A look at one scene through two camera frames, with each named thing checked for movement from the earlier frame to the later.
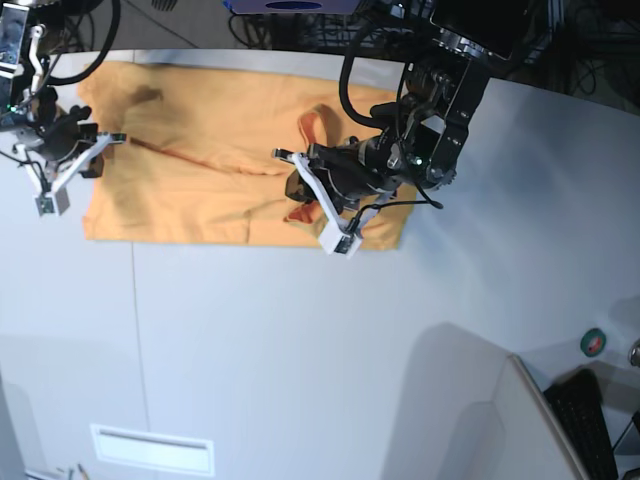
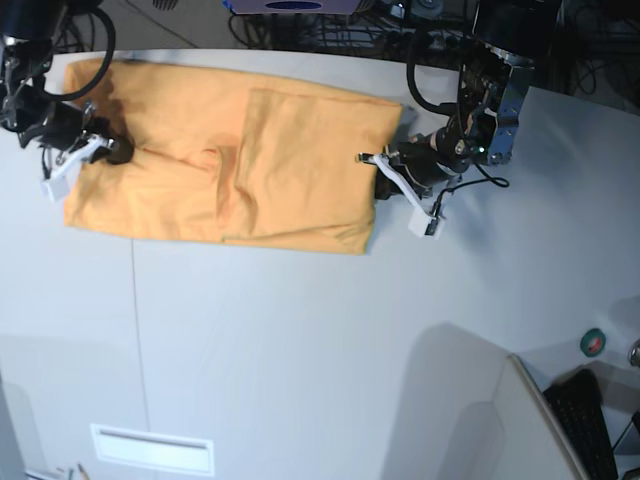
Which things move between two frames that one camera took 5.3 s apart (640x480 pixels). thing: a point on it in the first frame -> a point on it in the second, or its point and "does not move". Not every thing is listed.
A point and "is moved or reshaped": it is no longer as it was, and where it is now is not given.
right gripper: x=352 y=170 -> x=421 y=157
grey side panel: x=516 y=436 does not move
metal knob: x=634 y=354 does not move
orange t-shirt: x=198 y=163 is moved or reshaped
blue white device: x=290 y=7 does not move
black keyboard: x=578 y=401 does not move
